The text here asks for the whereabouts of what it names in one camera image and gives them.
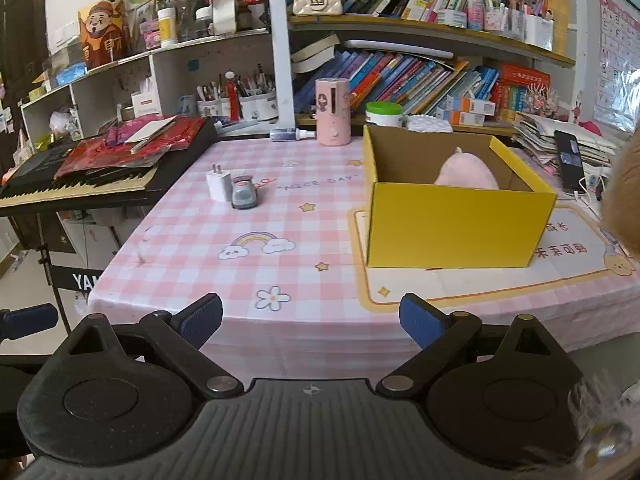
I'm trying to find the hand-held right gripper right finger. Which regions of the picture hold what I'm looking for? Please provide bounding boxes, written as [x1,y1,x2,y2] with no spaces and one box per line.
[376,293,586,398]

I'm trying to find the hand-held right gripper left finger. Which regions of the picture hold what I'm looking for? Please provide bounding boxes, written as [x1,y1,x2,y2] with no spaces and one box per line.
[30,293,245,401]

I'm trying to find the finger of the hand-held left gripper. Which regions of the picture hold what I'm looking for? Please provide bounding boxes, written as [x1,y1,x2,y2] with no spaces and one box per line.
[0,302,60,343]

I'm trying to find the yellow cardboard box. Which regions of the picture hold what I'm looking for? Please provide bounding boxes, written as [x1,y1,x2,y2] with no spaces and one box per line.
[362,125,558,269]

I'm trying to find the pale pink plush toy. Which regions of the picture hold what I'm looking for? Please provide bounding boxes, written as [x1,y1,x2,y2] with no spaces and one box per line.
[433,147,501,190]

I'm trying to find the cartoon desk mat yellow border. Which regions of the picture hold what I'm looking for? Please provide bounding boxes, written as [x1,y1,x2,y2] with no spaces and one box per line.
[348,202,640,317]

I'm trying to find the black keyboard stand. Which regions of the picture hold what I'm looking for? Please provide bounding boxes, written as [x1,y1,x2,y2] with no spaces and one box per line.
[36,212,128,331]

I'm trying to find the pink checked tablecloth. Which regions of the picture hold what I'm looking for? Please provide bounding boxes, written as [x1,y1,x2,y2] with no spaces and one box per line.
[87,135,640,363]

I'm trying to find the small grey gadget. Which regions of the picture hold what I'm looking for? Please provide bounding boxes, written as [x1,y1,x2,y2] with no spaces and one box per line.
[230,175,261,210]

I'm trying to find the white charger plug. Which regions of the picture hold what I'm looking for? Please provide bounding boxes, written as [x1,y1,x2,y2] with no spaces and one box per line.
[206,162,232,204]

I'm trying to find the black electric keyboard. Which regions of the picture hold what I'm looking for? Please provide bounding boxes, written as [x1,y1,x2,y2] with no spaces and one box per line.
[0,117,219,219]

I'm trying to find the red cloth pile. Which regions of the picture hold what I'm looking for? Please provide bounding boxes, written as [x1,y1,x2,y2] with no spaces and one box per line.
[54,116,207,179]

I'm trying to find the white card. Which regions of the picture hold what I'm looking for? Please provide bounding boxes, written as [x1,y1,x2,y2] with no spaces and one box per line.
[122,116,177,154]

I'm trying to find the white quilted purse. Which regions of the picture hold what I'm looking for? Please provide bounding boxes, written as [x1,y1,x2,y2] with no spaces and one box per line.
[407,114,454,134]

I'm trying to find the orange white carton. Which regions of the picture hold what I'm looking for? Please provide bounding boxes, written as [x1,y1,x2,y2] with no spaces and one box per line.
[434,107,486,126]
[446,95,496,115]

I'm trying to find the clear spray bottle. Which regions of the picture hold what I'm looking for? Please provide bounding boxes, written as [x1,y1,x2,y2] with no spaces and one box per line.
[270,128,318,142]

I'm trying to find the white jar green lid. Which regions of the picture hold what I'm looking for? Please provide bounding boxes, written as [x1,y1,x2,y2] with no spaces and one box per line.
[365,101,405,129]

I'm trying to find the black phone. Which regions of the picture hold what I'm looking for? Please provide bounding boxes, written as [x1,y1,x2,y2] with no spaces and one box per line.
[553,130,586,194]

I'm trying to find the stack of papers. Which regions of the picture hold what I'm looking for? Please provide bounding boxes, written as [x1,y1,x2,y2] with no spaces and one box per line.
[511,112,621,167]

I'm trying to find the white desk pen organizer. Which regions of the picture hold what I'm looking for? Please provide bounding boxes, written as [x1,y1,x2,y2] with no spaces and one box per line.
[196,62,279,122]

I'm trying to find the white box red label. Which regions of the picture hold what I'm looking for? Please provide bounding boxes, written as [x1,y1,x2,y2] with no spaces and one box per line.
[133,80,164,119]

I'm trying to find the pink cylinder humidifier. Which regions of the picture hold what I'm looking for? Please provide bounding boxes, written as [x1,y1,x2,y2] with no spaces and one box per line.
[314,77,352,147]

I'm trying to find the tan fluffy toy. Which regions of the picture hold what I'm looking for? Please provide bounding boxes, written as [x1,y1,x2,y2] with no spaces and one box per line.
[599,129,640,248]

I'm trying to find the row of slanted books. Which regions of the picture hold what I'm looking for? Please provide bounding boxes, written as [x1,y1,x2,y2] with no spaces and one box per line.
[294,50,501,117]

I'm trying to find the white cubby shelf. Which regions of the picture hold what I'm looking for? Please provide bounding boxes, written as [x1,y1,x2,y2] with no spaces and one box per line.
[20,27,281,143]

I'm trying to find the colourful candy bouquet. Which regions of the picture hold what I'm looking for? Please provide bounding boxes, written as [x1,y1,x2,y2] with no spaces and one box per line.
[519,82,561,117]

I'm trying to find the thick red book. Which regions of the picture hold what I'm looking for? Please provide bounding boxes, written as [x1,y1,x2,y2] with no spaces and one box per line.
[499,63,551,89]

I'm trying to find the flat white tablet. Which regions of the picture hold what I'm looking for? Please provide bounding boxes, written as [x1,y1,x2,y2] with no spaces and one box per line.
[342,38,454,59]

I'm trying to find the stacked thick dark books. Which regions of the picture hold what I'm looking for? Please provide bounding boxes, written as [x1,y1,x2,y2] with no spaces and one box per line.
[291,32,341,75]

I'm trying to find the white bottle yellow label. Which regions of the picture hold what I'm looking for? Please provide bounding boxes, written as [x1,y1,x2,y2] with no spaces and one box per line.
[157,7,179,46]

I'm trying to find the cartoon figure gift box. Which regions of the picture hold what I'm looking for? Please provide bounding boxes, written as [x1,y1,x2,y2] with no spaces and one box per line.
[78,0,129,71]

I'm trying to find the white patterned tape box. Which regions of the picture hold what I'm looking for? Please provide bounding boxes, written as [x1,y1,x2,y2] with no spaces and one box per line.
[436,8,469,27]

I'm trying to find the white pen holder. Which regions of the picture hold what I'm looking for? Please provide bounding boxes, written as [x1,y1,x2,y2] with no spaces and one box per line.
[524,12,555,51]

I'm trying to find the white tape dispenser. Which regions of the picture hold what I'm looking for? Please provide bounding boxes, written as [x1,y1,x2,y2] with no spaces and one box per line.
[208,0,240,36]

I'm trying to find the pink floral pen cup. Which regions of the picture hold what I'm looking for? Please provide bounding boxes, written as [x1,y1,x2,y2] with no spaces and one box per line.
[482,0,509,32]

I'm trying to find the white cable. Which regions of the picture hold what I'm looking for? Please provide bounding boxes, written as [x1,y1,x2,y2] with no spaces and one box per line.
[574,174,610,207]

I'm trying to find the wooden bookshelf white post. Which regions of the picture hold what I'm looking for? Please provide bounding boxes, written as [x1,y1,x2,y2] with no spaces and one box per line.
[267,0,577,137]

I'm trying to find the alphabet wall poster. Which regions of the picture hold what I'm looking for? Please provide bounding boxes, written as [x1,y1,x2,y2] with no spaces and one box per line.
[597,0,640,127]

